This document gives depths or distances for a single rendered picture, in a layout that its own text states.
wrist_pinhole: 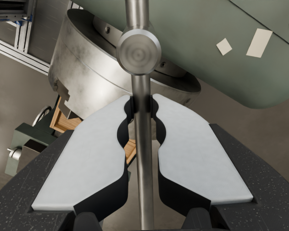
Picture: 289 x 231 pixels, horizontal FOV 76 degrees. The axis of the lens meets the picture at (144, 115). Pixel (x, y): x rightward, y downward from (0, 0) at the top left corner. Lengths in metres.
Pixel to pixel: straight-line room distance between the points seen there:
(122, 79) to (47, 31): 1.25
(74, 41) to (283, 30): 0.28
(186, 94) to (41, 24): 1.30
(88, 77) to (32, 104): 1.79
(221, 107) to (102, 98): 1.52
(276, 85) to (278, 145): 1.90
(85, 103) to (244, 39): 0.24
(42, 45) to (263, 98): 1.42
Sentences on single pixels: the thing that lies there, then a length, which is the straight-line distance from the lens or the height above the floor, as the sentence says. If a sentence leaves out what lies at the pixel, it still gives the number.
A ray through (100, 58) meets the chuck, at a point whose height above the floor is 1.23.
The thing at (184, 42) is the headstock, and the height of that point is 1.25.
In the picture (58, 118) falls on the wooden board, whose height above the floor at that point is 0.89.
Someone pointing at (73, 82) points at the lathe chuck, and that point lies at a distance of 0.33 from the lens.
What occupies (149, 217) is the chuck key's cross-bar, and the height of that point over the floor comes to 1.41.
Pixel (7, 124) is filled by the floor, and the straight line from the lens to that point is 2.40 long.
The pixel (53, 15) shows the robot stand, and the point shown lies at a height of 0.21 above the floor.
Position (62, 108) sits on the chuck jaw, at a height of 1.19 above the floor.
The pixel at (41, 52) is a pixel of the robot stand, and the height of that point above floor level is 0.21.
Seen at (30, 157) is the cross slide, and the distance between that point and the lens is 0.90.
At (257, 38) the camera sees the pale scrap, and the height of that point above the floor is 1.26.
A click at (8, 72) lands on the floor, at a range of 2.06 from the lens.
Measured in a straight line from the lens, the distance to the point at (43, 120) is 0.98.
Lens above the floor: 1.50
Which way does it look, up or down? 60 degrees down
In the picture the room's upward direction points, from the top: 170 degrees counter-clockwise
